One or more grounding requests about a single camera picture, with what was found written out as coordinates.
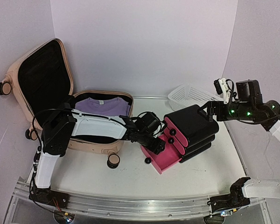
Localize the white plastic mesh basket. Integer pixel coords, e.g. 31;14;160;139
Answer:
168;84;223;111

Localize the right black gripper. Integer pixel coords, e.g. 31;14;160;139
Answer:
197;101;254;123

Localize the pink hard-shell suitcase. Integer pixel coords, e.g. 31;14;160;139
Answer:
0;38;134;169

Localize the black pink tiered rack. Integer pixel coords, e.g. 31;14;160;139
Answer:
141;105;219;174

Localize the purple shirt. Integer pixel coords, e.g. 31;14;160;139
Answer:
75;97;131;116

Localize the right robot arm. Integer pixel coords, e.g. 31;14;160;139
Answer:
197;78;280;211

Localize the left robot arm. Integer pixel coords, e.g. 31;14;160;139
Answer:
31;104;165;204

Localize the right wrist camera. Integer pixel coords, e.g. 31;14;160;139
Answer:
214;78;234;104

